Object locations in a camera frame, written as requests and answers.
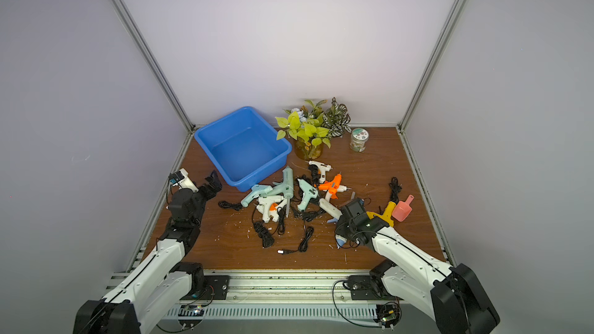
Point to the blue plastic storage box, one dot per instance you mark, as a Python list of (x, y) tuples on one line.
[(244, 148)]

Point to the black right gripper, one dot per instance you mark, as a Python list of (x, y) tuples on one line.
[(352, 208)]

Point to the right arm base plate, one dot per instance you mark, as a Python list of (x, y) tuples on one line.
[(365, 287)]

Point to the aluminium front rail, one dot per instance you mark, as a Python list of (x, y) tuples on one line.
[(288, 295)]

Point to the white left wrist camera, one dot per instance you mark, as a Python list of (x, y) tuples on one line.
[(182, 180)]

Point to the pink plastic scoop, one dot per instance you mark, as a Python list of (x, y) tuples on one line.
[(402, 209)]

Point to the white light-blue glue gun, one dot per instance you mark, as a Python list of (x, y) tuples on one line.
[(336, 215)]

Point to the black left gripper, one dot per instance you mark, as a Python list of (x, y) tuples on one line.
[(215, 185)]

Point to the green leafy potted plant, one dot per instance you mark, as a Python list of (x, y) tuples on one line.
[(305, 126)]

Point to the striped dark leaf plant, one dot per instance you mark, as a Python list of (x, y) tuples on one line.
[(337, 119)]

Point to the yellow glue gun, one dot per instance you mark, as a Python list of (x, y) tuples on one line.
[(385, 214)]

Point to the small clear glass jar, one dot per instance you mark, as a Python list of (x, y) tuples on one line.
[(359, 138)]

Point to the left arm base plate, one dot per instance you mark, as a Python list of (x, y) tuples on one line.
[(215, 288)]

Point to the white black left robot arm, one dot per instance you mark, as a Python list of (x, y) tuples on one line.
[(138, 304)]

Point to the long mint glue gun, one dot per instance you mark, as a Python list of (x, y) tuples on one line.
[(286, 187)]

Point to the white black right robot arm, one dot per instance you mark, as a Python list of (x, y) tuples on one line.
[(452, 296)]

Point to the white orange glue gun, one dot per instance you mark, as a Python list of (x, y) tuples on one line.
[(269, 207)]

